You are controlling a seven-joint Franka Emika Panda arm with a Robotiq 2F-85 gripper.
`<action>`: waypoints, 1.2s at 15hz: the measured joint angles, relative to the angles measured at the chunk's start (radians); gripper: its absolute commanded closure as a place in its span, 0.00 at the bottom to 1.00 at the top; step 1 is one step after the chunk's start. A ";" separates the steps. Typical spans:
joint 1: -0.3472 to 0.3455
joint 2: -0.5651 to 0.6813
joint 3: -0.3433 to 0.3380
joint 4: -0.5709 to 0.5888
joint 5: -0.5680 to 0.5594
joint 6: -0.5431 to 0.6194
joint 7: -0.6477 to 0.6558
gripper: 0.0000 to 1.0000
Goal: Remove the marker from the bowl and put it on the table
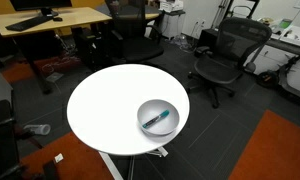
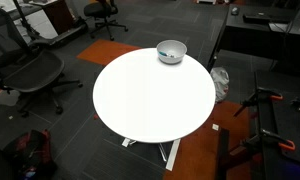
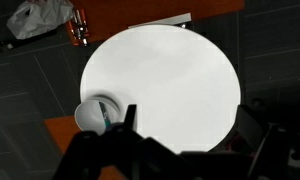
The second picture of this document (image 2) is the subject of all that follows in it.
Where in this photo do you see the black office desk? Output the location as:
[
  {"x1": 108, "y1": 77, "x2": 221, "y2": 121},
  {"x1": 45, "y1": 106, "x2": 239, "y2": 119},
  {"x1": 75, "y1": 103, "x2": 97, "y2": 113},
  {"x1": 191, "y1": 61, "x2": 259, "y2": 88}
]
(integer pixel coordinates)
[{"x1": 206, "y1": 3, "x2": 300, "y2": 73}]

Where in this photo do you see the red and black bag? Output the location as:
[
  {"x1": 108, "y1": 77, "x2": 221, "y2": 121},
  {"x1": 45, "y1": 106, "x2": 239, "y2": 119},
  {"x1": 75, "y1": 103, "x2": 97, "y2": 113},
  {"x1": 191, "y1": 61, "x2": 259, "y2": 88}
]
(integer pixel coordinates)
[{"x1": 3, "y1": 129, "x2": 58, "y2": 180}]

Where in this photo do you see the small black device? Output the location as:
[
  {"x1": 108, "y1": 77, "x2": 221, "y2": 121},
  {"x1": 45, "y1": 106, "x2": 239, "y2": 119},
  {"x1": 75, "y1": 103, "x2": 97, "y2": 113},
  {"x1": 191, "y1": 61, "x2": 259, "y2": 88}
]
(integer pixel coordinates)
[{"x1": 289, "y1": 97, "x2": 300, "y2": 114}]

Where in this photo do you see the white plastic bag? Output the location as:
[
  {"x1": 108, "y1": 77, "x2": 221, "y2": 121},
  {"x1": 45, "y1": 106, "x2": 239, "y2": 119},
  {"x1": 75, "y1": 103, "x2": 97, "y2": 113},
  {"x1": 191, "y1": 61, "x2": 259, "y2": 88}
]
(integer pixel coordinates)
[{"x1": 209, "y1": 66, "x2": 230, "y2": 103}]

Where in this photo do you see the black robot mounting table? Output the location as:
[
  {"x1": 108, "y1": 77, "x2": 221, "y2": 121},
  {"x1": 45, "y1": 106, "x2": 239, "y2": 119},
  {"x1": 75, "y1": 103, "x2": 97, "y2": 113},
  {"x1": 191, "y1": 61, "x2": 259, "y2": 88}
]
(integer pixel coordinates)
[{"x1": 216, "y1": 69, "x2": 300, "y2": 180}]

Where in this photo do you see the white floor object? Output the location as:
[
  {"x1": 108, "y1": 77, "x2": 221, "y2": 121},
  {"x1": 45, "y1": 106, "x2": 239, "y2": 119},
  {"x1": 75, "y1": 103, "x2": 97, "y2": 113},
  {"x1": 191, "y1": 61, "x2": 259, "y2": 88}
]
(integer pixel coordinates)
[{"x1": 0, "y1": 87, "x2": 22, "y2": 108}]

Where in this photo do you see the black keyboard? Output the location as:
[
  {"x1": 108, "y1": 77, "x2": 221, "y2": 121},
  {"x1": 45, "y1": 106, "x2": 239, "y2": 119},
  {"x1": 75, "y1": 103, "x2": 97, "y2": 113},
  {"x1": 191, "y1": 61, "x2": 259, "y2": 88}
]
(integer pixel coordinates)
[{"x1": 242, "y1": 12, "x2": 293, "y2": 25}]

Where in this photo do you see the white desk with dark frame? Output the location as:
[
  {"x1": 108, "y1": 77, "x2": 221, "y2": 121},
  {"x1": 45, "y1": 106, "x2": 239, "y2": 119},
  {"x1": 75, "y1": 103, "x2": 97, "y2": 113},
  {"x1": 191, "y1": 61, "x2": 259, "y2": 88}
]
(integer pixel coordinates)
[{"x1": 0, "y1": 0, "x2": 89, "y2": 48}]

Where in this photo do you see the teal dry erase marker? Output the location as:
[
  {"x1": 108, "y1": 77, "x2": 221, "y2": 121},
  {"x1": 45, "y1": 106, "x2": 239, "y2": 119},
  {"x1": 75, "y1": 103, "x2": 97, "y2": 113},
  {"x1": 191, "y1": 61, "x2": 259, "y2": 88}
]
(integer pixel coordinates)
[{"x1": 158, "y1": 50, "x2": 178, "y2": 58}]

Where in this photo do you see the white round bowl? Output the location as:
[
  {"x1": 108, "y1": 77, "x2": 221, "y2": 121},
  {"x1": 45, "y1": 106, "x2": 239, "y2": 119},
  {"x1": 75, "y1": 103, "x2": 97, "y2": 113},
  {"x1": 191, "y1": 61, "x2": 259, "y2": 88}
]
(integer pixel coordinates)
[{"x1": 156, "y1": 39, "x2": 188, "y2": 65}]

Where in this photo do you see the white table base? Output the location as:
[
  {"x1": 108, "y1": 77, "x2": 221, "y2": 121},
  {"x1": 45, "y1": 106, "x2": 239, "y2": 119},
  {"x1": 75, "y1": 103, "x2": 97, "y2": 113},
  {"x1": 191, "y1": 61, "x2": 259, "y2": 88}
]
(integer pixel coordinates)
[{"x1": 121, "y1": 137, "x2": 182, "y2": 172}]

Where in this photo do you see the black mesh office chair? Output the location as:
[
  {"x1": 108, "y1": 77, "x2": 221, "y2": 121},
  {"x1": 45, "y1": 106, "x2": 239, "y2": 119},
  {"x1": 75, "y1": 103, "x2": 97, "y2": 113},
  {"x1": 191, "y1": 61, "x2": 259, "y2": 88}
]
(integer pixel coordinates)
[{"x1": 0, "y1": 4, "x2": 84, "y2": 118}]

